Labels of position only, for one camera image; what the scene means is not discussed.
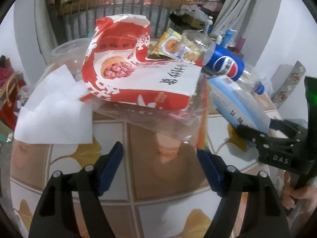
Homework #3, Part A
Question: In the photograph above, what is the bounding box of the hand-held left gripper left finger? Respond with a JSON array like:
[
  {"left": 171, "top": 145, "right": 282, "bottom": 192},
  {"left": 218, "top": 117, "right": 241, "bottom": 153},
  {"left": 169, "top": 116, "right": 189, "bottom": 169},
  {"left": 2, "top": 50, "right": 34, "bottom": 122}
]
[{"left": 28, "top": 141, "right": 124, "bottom": 238}]

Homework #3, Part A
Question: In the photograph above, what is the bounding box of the pink orange cloth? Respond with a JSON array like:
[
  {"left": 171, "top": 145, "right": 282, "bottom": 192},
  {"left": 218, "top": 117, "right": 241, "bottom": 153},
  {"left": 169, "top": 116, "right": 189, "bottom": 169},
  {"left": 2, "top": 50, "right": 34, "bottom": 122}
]
[{"left": 0, "top": 66, "right": 13, "bottom": 80}]

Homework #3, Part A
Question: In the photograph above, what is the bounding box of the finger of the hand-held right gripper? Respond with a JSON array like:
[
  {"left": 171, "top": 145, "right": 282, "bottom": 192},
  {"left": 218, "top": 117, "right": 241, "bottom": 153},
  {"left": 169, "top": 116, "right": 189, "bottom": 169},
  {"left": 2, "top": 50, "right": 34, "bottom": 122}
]
[
  {"left": 235, "top": 124, "right": 271, "bottom": 154},
  {"left": 269, "top": 118, "right": 308, "bottom": 143}
]

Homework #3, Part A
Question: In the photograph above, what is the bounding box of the red white paper bag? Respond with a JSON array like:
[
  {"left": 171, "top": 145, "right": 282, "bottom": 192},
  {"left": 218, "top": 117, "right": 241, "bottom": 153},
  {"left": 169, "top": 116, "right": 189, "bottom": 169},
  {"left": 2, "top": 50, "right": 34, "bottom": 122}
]
[{"left": 79, "top": 15, "right": 202, "bottom": 111}]

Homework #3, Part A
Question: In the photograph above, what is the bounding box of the yellow biscuit packet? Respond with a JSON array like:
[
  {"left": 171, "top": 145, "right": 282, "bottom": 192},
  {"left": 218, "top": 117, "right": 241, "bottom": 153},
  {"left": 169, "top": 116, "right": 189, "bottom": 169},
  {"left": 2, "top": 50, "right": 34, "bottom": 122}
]
[{"left": 151, "top": 28, "right": 208, "bottom": 62}]

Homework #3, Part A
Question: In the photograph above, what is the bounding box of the clear cola bottle blue label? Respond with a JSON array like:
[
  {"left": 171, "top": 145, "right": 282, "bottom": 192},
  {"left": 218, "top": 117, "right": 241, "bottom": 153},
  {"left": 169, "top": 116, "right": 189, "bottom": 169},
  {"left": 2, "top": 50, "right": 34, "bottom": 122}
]
[{"left": 181, "top": 29, "right": 265, "bottom": 95}]

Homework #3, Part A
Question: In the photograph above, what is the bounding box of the dark cloth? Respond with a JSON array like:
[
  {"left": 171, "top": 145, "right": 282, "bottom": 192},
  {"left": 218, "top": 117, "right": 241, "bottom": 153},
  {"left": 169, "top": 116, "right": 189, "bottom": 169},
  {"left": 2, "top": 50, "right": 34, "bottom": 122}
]
[{"left": 169, "top": 12, "right": 189, "bottom": 28}]

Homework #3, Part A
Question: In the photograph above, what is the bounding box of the brown paper gift bag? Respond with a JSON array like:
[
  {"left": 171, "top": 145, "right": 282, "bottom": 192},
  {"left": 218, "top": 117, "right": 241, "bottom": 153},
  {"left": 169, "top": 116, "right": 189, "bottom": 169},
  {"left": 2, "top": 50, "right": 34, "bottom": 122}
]
[{"left": 0, "top": 72, "right": 25, "bottom": 105}]

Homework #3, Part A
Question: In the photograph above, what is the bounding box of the purple container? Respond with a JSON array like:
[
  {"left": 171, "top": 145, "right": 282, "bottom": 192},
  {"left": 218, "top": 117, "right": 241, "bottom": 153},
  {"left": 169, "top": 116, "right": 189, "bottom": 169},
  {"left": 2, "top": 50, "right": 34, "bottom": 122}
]
[{"left": 238, "top": 36, "right": 248, "bottom": 52}]

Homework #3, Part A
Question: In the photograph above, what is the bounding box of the brown cardboard box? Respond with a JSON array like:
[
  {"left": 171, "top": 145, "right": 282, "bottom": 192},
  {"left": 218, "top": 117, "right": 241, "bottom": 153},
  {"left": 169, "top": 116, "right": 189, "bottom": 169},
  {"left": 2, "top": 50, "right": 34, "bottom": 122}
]
[{"left": 184, "top": 13, "right": 208, "bottom": 29}]

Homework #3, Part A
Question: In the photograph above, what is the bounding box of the person's right hand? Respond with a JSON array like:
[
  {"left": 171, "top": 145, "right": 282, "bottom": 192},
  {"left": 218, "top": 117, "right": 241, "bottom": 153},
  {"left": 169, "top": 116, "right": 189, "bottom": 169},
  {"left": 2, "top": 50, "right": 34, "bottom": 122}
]
[{"left": 282, "top": 171, "right": 317, "bottom": 211}]

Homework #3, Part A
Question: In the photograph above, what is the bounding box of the pile of clothes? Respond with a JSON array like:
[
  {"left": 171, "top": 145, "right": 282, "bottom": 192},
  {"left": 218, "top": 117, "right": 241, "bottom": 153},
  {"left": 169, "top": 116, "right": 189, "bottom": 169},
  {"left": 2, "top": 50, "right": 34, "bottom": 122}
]
[{"left": 178, "top": 0, "right": 224, "bottom": 15}]

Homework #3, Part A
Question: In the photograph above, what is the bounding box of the clear plastic cup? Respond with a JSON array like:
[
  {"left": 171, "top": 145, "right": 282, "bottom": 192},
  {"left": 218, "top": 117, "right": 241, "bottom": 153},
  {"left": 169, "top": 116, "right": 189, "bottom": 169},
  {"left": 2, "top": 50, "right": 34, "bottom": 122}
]
[{"left": 51, "top": 38, "right": 91, "bottom": 80}]

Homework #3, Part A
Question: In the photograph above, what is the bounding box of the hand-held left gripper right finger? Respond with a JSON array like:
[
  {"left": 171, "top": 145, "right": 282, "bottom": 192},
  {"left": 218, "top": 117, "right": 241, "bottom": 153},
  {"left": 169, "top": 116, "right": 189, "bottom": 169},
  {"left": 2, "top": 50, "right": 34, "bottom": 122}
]
[{"left": 197, "top": 149, "right": 291, "bottom": 238}]

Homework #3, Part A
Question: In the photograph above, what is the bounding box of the clear plastic zip bag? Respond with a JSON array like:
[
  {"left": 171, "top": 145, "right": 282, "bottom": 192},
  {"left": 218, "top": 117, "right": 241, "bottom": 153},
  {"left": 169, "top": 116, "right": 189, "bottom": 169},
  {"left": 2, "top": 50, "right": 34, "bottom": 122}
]
[{"left": 92, "top": 74, "right": 211, "bottom": 152}]

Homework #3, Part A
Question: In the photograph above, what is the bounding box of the blue detergent bottle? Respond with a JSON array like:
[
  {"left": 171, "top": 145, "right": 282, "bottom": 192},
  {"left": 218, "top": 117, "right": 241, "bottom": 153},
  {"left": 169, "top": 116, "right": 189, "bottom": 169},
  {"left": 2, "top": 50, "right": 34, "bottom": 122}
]
[{"left": 223, "top": 29, "right": 237, "bottom": 47}]

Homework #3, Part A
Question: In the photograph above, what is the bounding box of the blue white medicine box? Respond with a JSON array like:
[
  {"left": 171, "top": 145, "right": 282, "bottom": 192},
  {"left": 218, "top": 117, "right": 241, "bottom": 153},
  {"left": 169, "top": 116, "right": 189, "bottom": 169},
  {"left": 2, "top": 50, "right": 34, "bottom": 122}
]
[{"left": 207, "top": 76, "right": 271, "bottom": 133}]

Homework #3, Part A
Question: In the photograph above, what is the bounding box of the tall white bottle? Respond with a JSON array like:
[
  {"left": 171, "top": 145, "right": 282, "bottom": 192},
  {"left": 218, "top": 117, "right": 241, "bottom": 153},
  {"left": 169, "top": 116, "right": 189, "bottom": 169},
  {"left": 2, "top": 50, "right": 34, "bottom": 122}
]
[{"left": 203, "top": 16, "right": 214, "bottom": 34}]

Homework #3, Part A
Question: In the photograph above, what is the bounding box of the grey floral patterned board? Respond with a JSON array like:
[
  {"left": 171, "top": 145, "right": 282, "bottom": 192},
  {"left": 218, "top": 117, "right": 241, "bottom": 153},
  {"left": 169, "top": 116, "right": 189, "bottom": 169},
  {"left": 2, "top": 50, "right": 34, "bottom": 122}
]
[{"left": 272, "top": 60, "right": 310, "bottom": 109}]

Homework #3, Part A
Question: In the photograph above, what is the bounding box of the red gift bag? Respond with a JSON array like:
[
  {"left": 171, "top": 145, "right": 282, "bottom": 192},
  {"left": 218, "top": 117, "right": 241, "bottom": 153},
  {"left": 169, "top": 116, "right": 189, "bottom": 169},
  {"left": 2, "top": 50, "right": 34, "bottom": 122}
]
[{"left": 0, "top": 99, "right": 19, "bottom": 129}]

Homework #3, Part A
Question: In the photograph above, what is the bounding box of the white paper sheet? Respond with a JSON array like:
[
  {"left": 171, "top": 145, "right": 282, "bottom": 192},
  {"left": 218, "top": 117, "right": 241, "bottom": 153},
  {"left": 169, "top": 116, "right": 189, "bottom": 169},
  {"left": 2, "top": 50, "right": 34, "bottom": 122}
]
[{"left": 13, "top": 64, "right": 94, "bottom": 145}]

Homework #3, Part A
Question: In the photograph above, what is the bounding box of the grey curtain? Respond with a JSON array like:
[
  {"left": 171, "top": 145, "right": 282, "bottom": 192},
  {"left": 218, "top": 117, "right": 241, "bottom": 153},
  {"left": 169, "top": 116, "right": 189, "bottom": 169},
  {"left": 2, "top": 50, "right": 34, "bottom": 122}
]
[{"left": 213, "top": 0, "right": 263, "bottom": 34}]

